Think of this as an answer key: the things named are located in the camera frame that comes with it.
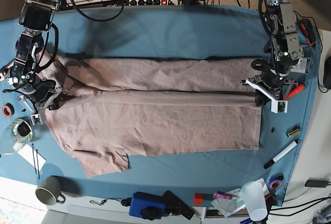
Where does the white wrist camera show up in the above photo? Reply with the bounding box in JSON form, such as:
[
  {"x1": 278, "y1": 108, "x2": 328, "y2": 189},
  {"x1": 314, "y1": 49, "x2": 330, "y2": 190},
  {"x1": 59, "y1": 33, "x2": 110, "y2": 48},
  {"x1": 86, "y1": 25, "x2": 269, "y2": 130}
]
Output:
[
  {"x1": 30, "y1": 113, "x2": 44, "y2": 126},
  {"x1": 270, "y1": 100, "x2": 288, "y2": 114}
]

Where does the teal table cloth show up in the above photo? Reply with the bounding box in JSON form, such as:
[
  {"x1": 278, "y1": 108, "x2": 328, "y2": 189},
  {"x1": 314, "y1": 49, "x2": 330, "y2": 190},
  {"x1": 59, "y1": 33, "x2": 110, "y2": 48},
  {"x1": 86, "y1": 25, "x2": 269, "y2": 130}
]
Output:
[{"x1": 1, "y1": 6, "x2": 321, "y2": 205}]

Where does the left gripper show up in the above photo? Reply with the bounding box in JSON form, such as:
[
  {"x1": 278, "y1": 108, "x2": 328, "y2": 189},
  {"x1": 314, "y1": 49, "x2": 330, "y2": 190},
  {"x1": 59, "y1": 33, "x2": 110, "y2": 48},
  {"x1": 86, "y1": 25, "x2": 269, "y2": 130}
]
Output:
[{"x1": 239, "y1": 71, "x2": 297, "y2": 107}]

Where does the red black block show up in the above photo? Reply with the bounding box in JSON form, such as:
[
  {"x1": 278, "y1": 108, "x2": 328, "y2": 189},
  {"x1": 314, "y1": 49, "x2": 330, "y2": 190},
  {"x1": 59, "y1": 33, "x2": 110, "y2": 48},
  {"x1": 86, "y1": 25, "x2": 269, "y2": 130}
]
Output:
[{"x1": 193, "y1": 193, "x2": 214, "y2": 205}]

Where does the silver carabiner keyring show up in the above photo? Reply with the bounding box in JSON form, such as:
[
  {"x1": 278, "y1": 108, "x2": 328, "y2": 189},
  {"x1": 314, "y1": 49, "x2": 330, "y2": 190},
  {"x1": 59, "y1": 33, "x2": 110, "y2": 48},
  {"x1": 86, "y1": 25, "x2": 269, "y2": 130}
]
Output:
[{"x1": 89, "y1": 199, "x2": 107, "y2": 206}]

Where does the purple tape roll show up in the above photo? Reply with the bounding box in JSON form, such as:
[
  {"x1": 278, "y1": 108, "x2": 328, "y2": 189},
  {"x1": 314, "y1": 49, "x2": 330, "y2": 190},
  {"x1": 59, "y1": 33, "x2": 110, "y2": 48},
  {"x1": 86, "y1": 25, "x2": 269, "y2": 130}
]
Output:
[{"x1": 268, "y1": 174, "x2": 284, "y2": 190}]

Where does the grey ceramic mug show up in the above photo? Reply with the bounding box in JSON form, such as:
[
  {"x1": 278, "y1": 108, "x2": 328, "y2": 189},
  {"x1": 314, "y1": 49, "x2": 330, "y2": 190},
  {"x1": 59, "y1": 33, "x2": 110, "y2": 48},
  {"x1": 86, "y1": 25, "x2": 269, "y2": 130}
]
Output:
[{"x1": 35, "y1": 176, "x2": 66, "y2": 206}]

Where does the black remote control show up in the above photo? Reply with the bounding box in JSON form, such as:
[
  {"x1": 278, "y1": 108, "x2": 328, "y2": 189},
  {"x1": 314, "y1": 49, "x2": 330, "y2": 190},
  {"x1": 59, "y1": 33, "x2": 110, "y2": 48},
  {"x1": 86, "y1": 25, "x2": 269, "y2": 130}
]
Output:
[{"x1": 161, "y1": 190, "x2": 195, "y2": 220}]

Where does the purple lighter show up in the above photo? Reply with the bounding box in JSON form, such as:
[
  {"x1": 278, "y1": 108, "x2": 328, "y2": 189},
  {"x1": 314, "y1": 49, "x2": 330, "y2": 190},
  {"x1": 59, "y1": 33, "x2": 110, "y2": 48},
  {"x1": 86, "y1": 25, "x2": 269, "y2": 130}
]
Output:
[{"x1": 213, "y1": 192, "x2": 233, "y2": 200}]

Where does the black zip tie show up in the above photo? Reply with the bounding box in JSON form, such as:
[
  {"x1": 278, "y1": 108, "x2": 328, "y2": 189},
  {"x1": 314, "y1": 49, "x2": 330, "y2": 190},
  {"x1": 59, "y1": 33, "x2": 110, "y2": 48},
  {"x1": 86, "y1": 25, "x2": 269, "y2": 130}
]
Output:
[{"x1": 31, "y1": 143, "x2": 40, "y2": 178}]

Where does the orange black clamp tool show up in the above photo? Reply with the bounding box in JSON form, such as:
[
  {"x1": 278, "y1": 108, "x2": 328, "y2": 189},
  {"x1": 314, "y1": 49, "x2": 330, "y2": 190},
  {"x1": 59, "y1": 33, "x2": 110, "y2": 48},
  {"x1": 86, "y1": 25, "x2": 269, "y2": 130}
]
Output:
[{"x1": 299, "y1": 18, "x2": 316, "y2": 46}]

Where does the white power strip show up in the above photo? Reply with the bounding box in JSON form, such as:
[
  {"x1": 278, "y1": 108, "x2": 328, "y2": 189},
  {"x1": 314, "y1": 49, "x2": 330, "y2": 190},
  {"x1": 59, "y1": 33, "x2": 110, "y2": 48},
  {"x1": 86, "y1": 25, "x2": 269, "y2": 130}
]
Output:
[{"x1": 124, "y1": 0, "x2": 179, "y2": 6}]

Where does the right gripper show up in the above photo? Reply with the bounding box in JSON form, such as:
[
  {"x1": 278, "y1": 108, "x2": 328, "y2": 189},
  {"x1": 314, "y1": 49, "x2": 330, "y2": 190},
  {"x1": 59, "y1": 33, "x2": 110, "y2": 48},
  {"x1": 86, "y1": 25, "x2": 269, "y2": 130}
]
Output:
[{"x1": 3, "y1": 78, "x2": 69, "y2": 115}]

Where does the mauve T-shirt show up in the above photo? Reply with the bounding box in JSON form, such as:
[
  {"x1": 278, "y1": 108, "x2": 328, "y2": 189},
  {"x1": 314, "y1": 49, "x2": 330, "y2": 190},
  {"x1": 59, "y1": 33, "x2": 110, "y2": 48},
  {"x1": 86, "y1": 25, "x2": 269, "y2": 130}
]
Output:
[{"x1": 40, "y1": 56, "x2": 261, "y2": 178}]

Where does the red tape roll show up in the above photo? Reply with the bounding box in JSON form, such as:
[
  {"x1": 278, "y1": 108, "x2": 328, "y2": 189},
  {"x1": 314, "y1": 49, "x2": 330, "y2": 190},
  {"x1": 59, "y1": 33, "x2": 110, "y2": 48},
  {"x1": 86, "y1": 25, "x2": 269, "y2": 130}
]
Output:
[{"x1": 2, "y1": 103, "x2": 14, "y2": 118}]

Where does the frosted plastic cup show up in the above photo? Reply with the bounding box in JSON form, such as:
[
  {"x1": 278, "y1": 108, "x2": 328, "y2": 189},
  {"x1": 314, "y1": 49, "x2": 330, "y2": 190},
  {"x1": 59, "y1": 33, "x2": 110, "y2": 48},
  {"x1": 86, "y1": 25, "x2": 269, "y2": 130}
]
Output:
[{"x1": 241, "y1": 181, "x2": 267, "y2": 222}]

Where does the white black marker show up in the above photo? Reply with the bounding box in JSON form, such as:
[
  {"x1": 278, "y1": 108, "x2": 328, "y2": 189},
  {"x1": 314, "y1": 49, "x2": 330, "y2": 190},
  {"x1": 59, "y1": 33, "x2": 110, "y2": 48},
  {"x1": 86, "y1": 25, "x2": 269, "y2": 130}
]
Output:
[{"x1": 263, "y1": 139, "x2": 299, "y2": 169}]

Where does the white paper card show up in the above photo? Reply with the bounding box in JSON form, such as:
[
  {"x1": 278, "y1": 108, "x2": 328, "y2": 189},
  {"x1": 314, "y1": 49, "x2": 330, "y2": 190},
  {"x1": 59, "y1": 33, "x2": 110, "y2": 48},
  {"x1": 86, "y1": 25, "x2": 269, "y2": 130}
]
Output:
[{"x1": 18, "y1": 145, "x2": 46, "y2": 171}]

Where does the orange handled screwdriver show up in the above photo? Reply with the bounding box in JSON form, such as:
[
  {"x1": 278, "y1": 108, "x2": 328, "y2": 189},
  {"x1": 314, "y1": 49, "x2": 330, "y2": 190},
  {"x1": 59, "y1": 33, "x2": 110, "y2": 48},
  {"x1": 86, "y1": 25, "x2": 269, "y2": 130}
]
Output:
[{"x1": 285, "y1": 83, "x2": 305, "y2": 100}]

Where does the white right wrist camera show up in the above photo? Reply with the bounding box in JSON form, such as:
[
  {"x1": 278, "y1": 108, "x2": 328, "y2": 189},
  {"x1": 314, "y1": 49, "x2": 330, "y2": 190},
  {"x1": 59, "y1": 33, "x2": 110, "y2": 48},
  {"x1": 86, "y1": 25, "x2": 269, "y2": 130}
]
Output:
[{"x1": 30, "y1": 113, "x2": 44, "y2": 126}]

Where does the black computer mouse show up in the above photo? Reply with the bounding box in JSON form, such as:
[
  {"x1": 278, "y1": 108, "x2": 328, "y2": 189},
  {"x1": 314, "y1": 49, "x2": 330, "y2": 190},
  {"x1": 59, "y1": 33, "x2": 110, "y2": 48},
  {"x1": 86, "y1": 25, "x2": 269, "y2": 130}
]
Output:
[{"x1": 323, "y1": 56, "x2": 331, "y2": 90}]

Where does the green gold battery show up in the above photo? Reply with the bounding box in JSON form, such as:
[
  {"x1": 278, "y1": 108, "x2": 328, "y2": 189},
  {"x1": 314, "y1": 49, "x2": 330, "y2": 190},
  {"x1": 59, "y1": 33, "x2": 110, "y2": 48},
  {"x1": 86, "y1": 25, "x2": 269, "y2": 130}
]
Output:
[{"x1": 285, "y1": 126, "x2": 300, "y2": 138}]

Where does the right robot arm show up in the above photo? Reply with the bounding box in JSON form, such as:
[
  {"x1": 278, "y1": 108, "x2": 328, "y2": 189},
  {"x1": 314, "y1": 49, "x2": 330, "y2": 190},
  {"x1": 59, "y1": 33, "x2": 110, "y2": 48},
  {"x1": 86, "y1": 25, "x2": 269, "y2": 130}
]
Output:
[{"x1": 1, "y1": 0, "x2": 64, "y2": 122}]

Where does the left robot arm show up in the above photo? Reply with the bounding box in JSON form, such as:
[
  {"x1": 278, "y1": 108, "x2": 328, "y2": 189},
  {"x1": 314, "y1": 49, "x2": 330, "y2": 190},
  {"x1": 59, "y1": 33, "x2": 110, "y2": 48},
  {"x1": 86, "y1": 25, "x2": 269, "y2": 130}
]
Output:
[{"x1": 241, "y1": 0, "x2": 305, "y2": 113}]

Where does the blue box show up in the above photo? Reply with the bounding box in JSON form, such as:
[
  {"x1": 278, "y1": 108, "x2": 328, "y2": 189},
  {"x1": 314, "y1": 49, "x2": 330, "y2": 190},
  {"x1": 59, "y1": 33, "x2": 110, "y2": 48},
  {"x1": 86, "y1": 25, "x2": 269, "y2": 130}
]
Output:
[{"x1": 129, "y1": 192, "x2": 166, "y2": 221}]

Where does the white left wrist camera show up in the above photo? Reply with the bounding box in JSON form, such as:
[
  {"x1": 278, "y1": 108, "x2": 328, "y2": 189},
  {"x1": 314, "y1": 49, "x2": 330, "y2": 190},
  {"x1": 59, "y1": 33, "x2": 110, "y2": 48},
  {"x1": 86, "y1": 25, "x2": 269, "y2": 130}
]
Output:
[{"x1": 270, "y1": 100, "x2": 288, "y2": 114}]

